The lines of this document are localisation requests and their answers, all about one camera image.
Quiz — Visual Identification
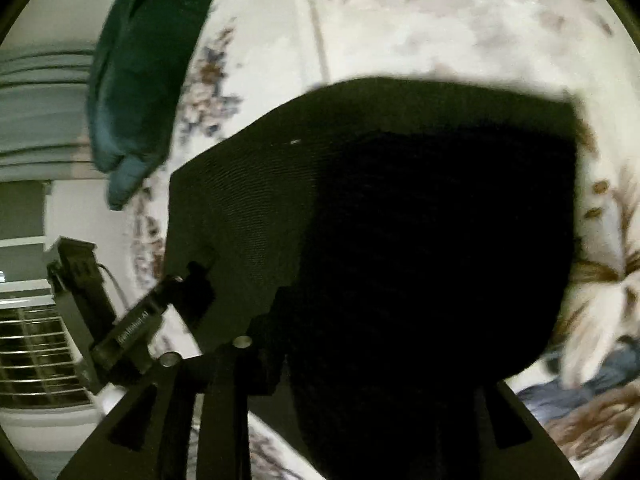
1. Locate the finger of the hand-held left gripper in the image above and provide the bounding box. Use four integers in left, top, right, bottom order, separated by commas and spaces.
162, 260, 217, 333

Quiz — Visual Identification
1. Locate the metal window grille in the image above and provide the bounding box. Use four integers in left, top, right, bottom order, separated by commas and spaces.
0, 304, 94, 409

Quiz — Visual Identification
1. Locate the dark green cloth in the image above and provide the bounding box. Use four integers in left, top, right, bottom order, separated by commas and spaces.
86, 0, 227, 212

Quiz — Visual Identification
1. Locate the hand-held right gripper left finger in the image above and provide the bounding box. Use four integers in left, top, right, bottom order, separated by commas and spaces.
56, 284, 290, 480

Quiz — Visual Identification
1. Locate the grey cable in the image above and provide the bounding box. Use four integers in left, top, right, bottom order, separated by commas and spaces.
96, 262, 132, 312

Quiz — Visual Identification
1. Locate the black garment with white stripes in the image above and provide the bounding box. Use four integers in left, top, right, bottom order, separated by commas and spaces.
162, 76, 587, 480

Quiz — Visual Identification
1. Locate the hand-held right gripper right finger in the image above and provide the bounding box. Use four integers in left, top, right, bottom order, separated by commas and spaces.
479, 380, 582, 480

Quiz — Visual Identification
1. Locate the floral printed blanket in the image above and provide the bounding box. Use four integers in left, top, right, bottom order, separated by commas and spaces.
125, 0, 640, 480

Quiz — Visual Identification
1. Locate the grey striped curtain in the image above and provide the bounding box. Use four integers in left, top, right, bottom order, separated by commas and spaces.
0, 42, 101, 183

